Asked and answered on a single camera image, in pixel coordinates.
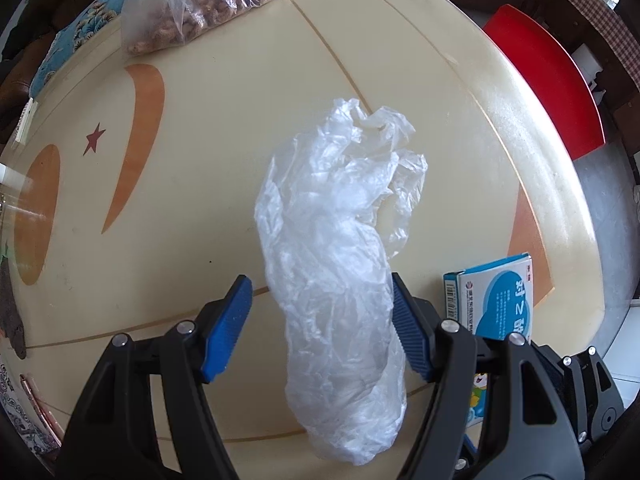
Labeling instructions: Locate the blue white medicine box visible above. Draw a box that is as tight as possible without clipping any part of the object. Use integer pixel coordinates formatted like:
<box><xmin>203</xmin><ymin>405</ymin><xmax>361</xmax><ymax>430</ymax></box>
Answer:
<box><xmin>442</xmin><ymin>252</ymin><xmax>535</xmax><ymax>428</ymax></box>

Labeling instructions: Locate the clear plastic bag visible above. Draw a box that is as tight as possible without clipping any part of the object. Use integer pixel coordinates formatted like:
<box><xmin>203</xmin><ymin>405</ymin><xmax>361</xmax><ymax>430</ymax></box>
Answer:
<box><xmin>254</xmin><ymin>99</ymin><xmax>427</xmax><ymax>466</ymax></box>

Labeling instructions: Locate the beige patterned coffee table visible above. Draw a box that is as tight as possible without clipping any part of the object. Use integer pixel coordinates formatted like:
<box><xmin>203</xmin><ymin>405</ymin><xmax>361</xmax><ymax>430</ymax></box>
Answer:
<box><xmin>1</xmin><ymin>0</ymin><xmax>604</xmax><ymax>479</ymax></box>

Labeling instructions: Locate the smartphone with red case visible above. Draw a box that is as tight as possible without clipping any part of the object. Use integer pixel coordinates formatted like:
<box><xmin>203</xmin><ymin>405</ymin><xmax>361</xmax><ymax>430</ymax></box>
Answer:
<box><xmin>20</xmin><ymin>375</ymin><xmax>64</xmax><ymax>445</ymax></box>

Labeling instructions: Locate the dark grey rag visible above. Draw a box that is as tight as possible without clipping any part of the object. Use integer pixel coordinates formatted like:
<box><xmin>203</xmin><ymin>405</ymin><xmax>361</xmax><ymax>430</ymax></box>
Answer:
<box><xmin>0</xmin><ymin>256</ymin><xmax>27</xmax><ymax>360</ymax></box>

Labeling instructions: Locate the black white patterned cloth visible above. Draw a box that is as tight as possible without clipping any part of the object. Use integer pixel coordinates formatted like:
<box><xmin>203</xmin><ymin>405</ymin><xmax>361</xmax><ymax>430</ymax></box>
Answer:
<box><xmin>1</xmin><ymin>362</ymin><xmax>58</xmax><ymax>455</ymax></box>

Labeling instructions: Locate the red plastic chair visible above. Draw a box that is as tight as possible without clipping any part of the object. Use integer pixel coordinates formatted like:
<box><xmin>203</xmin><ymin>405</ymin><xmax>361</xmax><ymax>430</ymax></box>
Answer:
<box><xmin>483</xmin><ymin>4</ymin><xmax>605</xmax><ymax>159</ymax></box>

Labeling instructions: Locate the white remote control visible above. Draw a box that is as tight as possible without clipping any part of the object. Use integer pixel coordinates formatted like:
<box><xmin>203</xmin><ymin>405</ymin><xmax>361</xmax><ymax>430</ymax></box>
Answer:
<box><xmin>13</xmin><ymin>98</ymin><xmax>38</xmax><ymax>144</ymax></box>

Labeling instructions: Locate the red checked cloth cabinet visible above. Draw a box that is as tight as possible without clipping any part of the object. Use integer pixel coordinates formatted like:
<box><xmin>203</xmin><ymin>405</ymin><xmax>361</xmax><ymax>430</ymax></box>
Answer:
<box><xmin>544</xmin><ymin>0</ymin><xmax>639</xmax><ymax>124</ymax></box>

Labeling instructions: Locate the blue floral sofa cover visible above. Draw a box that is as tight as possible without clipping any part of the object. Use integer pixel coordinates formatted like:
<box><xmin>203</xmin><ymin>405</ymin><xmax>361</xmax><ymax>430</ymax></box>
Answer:
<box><xmin>29</xmin><ymin>0</ymin><xmax>125</xmax><ymax>99</ymax></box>

